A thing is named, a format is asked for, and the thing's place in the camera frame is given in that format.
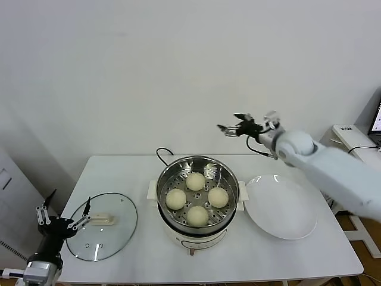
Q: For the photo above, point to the stainless steel steamer basket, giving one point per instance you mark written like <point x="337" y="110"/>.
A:
<point x="178" y="169"/>

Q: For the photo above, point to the large white plate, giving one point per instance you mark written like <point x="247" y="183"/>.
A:
<point x="279" y="205"/>

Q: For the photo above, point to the round glass pot lid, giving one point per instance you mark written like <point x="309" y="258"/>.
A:
<point x="119" y="226"/>

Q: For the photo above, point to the black laptop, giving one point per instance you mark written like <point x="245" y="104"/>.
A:
<point x="375" y="119"/>

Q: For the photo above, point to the round white steamed baozi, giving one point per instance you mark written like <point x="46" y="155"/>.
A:
<point x="195" y="181"/>
<point x="218" y="197"/>
<point x="175" y="199"/>
<point x="197" y="216"/>

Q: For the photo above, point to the white side desk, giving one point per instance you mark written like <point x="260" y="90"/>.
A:
<point x="348" y="132"/>

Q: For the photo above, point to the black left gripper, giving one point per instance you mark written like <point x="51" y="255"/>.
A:
<point x="55" y="228"/>

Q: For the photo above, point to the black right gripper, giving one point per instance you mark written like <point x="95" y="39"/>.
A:
<point x="251" y="128"/>

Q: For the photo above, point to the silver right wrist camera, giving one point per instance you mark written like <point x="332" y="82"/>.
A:
<point x="271" y="119"/>

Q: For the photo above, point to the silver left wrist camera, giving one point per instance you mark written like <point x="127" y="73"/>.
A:
<point x="40" y="272"/>

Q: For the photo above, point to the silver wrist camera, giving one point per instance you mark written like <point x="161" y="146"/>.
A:
<point x="40" y="272"/>
<point x="271" y="119"/>

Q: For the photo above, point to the white floor base frame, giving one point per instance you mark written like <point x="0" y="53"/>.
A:
<point x="361" y="233"/>

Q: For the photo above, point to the white electric cooker base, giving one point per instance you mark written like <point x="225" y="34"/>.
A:
<point x="202" y="238"/>

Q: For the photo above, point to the grey white cabinet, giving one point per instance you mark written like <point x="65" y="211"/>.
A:
<point x="18" y="208"/>

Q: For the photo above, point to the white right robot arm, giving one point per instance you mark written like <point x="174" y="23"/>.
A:
<point x="327" y="167"/>

